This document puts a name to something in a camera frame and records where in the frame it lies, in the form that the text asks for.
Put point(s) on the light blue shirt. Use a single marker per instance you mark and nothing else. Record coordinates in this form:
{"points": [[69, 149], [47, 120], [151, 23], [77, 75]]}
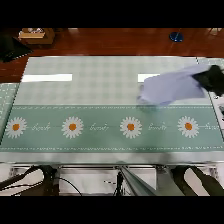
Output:
{"points": [[170, 88]]}

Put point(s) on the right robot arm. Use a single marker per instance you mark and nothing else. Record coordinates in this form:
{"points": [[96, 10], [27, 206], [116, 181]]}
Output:
{"points": [[210, 78]]}

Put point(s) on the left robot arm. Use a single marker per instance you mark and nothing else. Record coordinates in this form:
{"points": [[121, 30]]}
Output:
{"points": [[50, 180]]}

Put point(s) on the blue round disc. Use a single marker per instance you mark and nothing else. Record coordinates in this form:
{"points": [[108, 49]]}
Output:
{"points": [[176, 36]]}

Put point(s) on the brown box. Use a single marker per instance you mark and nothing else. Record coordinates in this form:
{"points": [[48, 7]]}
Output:
{"points": [[37, 36]]}

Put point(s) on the silver frame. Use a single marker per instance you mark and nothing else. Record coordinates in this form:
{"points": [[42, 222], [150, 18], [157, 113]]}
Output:
{"points": [[140, 186]]}

